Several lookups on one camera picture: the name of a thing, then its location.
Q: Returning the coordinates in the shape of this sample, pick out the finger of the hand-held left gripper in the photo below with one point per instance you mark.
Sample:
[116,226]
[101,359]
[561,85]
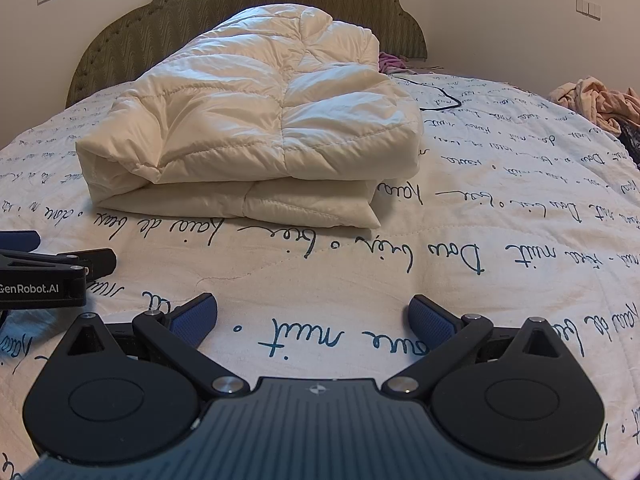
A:
[100,262]
[20,240]

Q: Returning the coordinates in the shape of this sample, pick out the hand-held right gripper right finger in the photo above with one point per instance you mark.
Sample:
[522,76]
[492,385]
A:
[431,316]

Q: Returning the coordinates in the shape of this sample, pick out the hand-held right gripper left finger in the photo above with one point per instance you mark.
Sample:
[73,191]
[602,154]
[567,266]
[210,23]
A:
[197,314]

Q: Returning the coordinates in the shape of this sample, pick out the white puffer jacket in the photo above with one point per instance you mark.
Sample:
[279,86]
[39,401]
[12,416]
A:
[250,110]

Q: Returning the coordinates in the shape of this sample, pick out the pink clothes pile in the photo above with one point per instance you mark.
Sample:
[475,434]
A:
[600,102]

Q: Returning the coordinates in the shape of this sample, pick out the white script-printed blanket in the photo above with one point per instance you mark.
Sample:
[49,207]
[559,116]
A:
[500,185]

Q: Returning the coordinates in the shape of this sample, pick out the green upholstered headboard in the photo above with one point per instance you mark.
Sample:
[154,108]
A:
[125,35]

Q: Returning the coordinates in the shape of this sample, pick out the purple cloth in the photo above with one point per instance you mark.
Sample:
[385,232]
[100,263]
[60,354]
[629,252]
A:
[392,62]

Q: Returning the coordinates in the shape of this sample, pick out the dark blue cloth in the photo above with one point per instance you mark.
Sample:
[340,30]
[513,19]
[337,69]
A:
[631,142]

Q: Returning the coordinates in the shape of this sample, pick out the white wall switch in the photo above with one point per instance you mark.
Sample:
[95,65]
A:
[582,6]
[594,11]

